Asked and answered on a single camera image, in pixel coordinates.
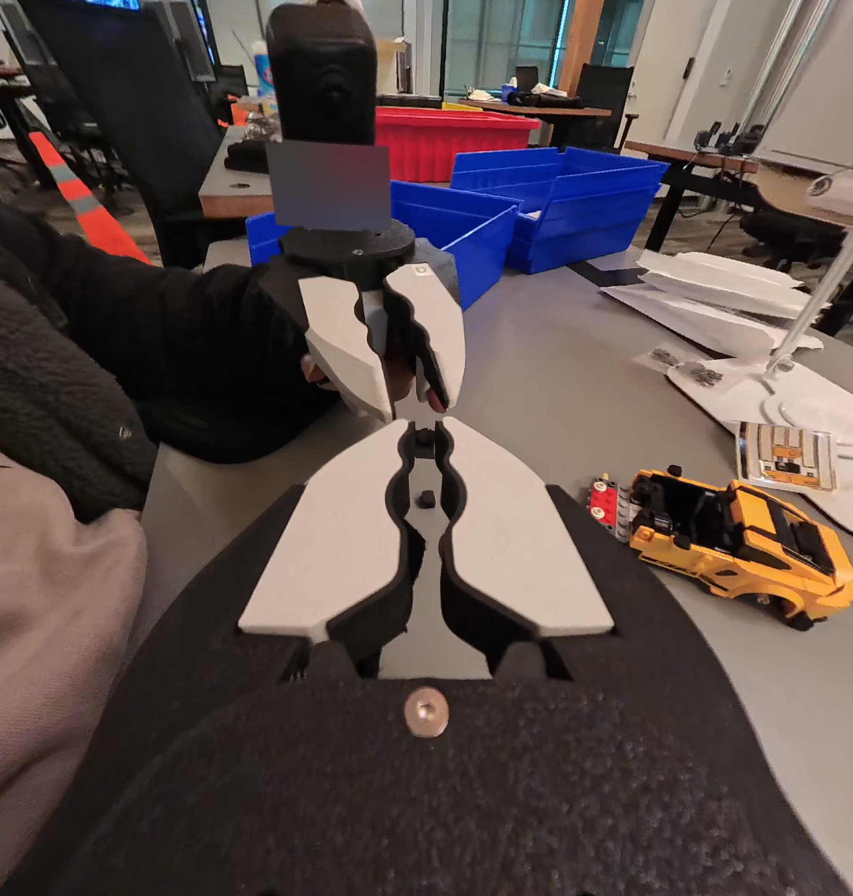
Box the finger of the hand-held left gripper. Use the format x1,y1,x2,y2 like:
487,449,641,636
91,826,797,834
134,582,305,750
382,265,467,412
298,274,395,424

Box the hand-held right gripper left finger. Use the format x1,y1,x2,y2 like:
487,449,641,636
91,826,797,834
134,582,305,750
238,419,429,678

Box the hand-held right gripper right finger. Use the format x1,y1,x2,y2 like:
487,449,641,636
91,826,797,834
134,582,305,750
439,416,616,676

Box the person's left forearm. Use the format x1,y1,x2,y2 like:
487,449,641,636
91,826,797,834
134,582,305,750
0,199,308,435

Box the yellow lego car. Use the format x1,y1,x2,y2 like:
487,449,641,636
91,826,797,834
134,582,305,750
586,465,853,631

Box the lego instruction booklet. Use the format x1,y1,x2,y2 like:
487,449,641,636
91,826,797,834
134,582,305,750
736,420,838,495

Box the person's left hand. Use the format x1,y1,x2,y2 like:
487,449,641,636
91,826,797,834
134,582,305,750
299,352,450,415

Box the blue white bottle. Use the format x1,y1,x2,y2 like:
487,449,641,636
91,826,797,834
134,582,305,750
252,38,282,118

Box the black cloth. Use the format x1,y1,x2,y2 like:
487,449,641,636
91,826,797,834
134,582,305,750
224,140,272,175

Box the wooden side table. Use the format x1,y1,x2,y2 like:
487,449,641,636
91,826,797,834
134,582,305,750
199,126,273,218

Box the red storage bin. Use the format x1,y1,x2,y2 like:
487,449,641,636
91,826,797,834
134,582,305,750
374,106,543,184

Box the black office chair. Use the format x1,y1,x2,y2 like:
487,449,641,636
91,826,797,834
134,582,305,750
21,0,226,268

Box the black desk leg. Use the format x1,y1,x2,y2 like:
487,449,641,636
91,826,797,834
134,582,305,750
649,164,695,254

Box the person's black fleece jacket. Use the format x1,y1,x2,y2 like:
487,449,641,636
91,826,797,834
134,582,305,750
0,266,159,522

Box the metal rod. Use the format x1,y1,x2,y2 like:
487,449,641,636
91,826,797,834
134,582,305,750
762,231,853,377

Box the orange reflective strap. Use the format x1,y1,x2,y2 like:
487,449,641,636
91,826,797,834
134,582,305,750
29,132,152,266

